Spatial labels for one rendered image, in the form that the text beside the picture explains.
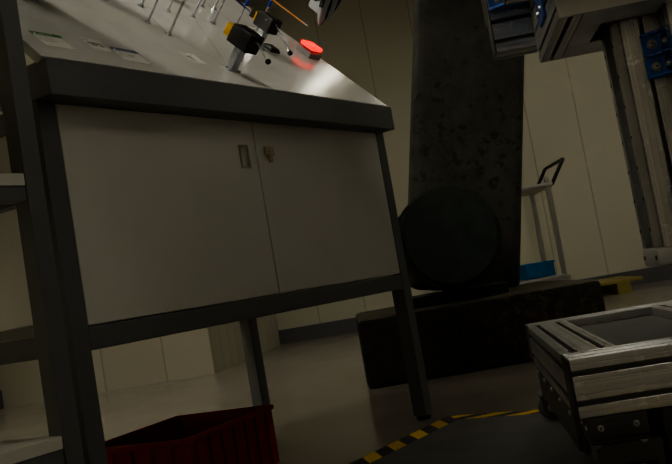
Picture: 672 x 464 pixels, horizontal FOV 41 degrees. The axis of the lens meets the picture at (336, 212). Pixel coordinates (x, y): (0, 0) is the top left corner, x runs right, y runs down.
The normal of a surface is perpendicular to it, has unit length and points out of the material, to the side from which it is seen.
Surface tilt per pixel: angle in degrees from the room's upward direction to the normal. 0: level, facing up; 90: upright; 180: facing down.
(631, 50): 90
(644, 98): 90
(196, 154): 90
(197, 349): 90
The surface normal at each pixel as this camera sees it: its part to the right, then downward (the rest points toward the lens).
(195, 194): 0.82, -0.18
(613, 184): -0.13, -0.06
